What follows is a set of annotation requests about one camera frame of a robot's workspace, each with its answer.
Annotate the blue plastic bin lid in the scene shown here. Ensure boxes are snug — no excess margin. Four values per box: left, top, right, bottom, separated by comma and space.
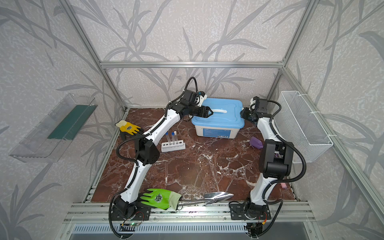
192, 98, 245, 129

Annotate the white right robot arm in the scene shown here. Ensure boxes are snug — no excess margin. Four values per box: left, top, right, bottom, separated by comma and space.
241, 97, 307, 220

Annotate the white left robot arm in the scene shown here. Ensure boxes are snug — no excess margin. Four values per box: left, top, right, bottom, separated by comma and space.
109, 77, 214, 220

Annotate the purple pink plastic scoop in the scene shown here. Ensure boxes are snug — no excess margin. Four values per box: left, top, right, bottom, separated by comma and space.
250, 137, 264, 150

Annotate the white plastic storage bin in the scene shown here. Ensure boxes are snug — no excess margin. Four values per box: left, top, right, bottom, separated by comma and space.
195, 125, 244, 139

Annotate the white test tube rack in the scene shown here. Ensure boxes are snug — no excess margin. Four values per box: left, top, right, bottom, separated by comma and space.
161, 140, 186, 153

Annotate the yellow black work glove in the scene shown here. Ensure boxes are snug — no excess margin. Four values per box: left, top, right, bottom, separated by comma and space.
115, 120, 144, 141

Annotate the silver metal trowel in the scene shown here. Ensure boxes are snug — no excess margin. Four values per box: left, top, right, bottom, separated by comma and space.
178, 192, 234, 207

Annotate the green work glove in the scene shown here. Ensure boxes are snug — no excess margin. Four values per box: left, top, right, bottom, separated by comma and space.
140, 189, 182, 210

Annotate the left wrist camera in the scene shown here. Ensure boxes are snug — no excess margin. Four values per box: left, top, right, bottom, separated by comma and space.
197, 91, 208, 107

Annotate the white wire mesh basket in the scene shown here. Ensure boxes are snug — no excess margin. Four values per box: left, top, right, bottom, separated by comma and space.
274, 91, 333, 163

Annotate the clear plastic wall shelf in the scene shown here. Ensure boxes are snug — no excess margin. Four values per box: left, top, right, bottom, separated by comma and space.
10, 94, 98, 163

